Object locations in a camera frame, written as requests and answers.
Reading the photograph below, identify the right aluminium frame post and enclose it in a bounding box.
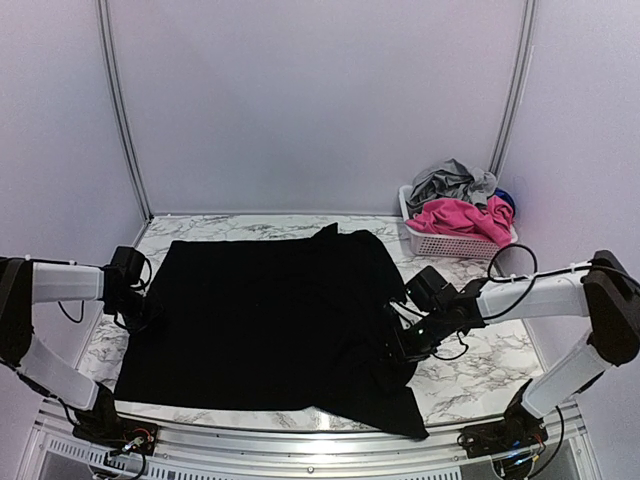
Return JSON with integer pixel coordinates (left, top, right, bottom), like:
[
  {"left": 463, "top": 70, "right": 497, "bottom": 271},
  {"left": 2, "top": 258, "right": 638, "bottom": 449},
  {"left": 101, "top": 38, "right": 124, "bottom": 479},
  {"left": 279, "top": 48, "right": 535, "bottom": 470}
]
[{"left": 489, "top": 0, "right": 539, "bottom": 178}]

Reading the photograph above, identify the black t-shirt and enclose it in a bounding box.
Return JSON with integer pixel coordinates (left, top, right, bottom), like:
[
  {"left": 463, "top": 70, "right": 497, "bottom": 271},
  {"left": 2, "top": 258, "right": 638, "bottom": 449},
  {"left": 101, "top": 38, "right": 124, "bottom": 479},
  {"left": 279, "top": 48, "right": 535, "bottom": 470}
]
[{"left": 114, "top": 225, "right": 427, "bottom": 439}]

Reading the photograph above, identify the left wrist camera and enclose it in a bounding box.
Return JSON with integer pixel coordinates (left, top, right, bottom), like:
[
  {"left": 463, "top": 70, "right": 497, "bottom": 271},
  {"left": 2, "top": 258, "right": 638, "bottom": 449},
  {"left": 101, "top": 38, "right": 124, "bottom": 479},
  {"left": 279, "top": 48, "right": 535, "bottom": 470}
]
[{"left": 107, "top": 246, "right": 152, "bottom": 291}]

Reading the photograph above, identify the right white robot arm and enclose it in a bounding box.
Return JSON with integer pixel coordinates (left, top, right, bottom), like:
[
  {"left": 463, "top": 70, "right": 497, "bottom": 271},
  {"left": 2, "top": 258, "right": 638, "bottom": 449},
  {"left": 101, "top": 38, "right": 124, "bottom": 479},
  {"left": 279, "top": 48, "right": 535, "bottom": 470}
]
[{"left": 389, "top": 250, "right": 639, "bottom": 455}]

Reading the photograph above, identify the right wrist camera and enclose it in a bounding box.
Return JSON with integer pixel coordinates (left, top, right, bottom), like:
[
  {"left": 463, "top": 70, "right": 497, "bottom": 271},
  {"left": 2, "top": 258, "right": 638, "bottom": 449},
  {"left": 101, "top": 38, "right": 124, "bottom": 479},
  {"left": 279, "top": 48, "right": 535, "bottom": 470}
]
[{"left": 405, "top": 266, "right": 458, "bottom": 313}]

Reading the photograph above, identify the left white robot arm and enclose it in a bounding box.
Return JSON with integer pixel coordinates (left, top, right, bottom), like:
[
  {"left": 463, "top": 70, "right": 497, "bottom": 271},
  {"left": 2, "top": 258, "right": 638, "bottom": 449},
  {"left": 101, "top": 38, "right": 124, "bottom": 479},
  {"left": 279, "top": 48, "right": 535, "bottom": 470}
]
[{"left": 1, "top": 247, "right": 162, "bottom": 445}]

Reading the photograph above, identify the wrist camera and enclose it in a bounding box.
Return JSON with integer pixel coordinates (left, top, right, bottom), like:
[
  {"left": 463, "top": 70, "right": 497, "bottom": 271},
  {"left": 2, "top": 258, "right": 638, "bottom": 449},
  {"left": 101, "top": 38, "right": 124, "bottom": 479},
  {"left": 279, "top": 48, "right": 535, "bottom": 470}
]
[
  {"left": 405, "top": 266, "right": 458, "bottom": 313},
  {"left": 107, "top": 246, "right": 152, "bottom": 291}
]

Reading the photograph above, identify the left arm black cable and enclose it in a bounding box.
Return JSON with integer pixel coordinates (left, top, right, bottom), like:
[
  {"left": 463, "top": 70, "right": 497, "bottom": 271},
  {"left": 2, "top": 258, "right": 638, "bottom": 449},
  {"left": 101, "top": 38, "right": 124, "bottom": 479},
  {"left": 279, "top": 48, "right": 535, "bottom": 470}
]
[{"left": 57, "top": 299, "right": 86, "bottom": 324}]

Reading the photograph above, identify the left aluminium frame post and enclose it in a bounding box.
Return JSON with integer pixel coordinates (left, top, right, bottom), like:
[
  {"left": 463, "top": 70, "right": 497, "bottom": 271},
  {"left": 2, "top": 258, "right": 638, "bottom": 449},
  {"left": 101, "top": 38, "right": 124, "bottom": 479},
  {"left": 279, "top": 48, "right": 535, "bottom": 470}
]
[{"left": 96, "top": 0, "right": 154, "bottom": 223}]

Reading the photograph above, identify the blue garment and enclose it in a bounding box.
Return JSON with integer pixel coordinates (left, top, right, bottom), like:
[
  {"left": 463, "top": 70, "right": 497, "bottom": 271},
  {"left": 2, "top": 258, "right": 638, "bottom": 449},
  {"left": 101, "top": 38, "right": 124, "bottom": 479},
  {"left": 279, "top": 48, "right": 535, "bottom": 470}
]
[{"left": 494, "top": 188, "right": 516, "bottom": 214}]

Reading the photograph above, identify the pink garment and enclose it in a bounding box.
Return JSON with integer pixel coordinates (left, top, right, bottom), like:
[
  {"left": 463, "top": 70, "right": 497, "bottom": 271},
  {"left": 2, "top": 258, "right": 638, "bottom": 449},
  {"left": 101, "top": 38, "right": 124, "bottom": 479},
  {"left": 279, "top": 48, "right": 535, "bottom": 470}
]
[{"left": 406, "top": 196, "right": 514, "bottom": 247}]

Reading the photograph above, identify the grey garment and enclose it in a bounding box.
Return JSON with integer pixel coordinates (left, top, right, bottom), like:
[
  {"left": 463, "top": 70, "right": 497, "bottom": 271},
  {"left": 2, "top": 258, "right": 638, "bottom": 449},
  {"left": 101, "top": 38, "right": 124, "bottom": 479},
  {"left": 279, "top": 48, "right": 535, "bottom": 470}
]
[{"left": 406, "top": 159, "right": 497, "bottom": 212}]

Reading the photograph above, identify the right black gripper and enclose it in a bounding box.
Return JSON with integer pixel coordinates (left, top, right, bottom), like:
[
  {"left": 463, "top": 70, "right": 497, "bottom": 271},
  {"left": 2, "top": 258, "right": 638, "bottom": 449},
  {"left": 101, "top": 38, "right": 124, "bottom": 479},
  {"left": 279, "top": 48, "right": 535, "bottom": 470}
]
[{"left": 377, "top": 306, "right": 452, "bottom": 363}]

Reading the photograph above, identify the aluminium frame post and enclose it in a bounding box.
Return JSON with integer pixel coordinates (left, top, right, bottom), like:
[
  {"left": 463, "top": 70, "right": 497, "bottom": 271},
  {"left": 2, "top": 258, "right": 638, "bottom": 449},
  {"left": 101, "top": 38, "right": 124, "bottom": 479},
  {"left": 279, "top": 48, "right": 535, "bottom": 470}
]
[
  {"left": 96, "top": 0, "right": 154, "bottom": 223},
  {"left": 489, "top": 0, "right": 539, "bottom": 178}
]

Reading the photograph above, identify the white plastic laundry basket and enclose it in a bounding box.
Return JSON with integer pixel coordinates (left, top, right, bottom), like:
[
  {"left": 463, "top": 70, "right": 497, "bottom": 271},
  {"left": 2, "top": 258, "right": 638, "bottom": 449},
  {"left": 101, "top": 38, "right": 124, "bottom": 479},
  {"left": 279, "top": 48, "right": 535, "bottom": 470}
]
[{"left": 399, "top": 185, "right": 517, "bottom": 259}]

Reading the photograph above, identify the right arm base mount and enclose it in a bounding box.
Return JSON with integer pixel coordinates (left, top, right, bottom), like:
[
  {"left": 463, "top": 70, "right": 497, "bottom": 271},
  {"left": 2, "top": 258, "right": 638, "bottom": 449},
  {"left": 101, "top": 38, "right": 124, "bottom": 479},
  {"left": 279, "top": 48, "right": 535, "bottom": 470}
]
[{"left": 457, "top": 417, "right": 548, "bottom": 458}]

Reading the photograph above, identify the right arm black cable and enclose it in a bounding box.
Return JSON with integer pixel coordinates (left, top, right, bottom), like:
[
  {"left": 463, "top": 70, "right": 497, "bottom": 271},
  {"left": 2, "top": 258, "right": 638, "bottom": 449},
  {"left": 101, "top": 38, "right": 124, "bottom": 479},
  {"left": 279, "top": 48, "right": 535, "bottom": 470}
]
[{"left": 432, "top": 243, "right": 596, "bottom": 361}]

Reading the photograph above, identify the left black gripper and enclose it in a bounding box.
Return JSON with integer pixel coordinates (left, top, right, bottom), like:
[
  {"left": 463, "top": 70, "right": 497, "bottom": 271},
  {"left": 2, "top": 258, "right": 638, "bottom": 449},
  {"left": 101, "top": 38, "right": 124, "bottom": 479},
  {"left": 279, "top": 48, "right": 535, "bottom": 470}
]
[{"left": 105, "top": 289, "right": 166, "bottom": 336}]

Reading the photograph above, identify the aluminium front rail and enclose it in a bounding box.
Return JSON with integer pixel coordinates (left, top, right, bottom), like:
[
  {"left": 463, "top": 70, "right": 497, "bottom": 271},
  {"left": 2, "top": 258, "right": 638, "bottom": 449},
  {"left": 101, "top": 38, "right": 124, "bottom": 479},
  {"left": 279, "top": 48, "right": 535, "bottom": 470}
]
[{"left": 29, "top": 414, "right": 591, "bottom": 480}]

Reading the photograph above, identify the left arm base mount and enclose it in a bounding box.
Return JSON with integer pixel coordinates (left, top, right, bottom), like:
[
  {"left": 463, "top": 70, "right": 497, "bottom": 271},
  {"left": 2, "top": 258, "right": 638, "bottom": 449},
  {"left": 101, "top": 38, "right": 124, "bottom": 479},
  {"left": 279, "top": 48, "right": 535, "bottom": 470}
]
[{"left": 72, "top": 417, "right": 159, "bottom": 455}]

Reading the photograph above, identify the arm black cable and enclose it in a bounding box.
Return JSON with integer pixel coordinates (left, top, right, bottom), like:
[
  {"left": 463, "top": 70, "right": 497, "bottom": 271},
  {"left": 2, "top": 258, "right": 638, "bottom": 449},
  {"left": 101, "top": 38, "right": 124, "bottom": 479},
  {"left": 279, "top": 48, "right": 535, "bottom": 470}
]
[
  {"left": 57, "top": 299, "right": 86, "bottom": 324},
  {"left": 432, "top": 243, "right": 596, "bottom": 361}
]

